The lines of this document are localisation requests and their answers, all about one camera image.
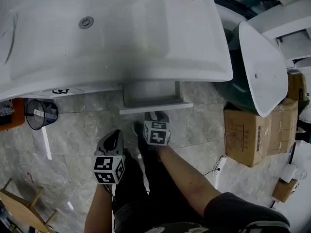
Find white drawer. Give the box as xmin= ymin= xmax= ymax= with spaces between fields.
xmin=118 ymin=81 xmax=194 ymax=116

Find dark window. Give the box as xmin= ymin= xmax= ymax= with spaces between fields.
xmin=208 ymin=0 xmax=282 ymax=21

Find white power strip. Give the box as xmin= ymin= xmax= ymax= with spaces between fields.
xmin=213 ymin=155 xmax=228 ymax=176

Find large taped cardboard box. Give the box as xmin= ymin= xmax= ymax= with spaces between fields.
xmin=223 ymin=98 xmax=299 ymax=167

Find person's right forearm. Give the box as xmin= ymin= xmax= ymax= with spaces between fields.
xmin=157 ymin=145 xmax=223 ymax=218

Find person's left forearm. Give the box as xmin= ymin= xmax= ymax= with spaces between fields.
xmin=84 ymin=183 xmax=115 ymax=233

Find metal sink drain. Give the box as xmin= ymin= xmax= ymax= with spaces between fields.
xmin=78 ymin=16 xmax=95 ymax=30

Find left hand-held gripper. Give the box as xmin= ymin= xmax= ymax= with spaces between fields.
xmin=93 ymin=129 xmax=126 ymax=185

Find white and green bathtub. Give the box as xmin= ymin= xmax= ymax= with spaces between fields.
xmin=218 ymin=20 xmax=289 ymax=118

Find person's black trousers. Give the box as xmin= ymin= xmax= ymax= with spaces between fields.
xmin=113 ymin=139 xmax=175 ymax=218

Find black power strip cable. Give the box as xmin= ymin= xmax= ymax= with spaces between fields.
xmin=203 ymin=167 xmax=221 ymax=177

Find small printed cardboard box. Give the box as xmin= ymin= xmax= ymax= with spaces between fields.
xmin=286 ymin=71 xmax=311 ymax=106

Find black wire waste bin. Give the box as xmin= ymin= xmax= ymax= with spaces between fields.
xmin=25 ymin=99 xmax=59 ymax=131

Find white plastic object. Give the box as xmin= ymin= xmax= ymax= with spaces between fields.
xmin=279 ymin=164 xmax=308 ymax=183

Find person's black shoe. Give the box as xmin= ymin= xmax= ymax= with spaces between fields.
xmin=132 ymin=120 xmax=146 ymax=143

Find wooden chair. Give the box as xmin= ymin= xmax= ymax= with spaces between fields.
xmin=0 ymin=177 xmax=59 ymax=233

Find orange sofa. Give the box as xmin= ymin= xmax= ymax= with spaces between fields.
xmin=0 ymin=98 xmax=26 ymax=132

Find white round dish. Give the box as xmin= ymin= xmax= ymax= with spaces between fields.
xmin=0 ymin=11 xmax=19 ymax=65

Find person's black shirt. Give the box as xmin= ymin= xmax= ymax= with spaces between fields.
xmin=114 ymin=192 xmax=291 ymax=233

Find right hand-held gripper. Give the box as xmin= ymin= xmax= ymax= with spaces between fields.
xmin=143 ymin=111 xmax=171 ymax=151

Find small plain brown box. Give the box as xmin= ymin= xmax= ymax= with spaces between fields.
xmin=271 ymin=178 xmax=300 ymax=203

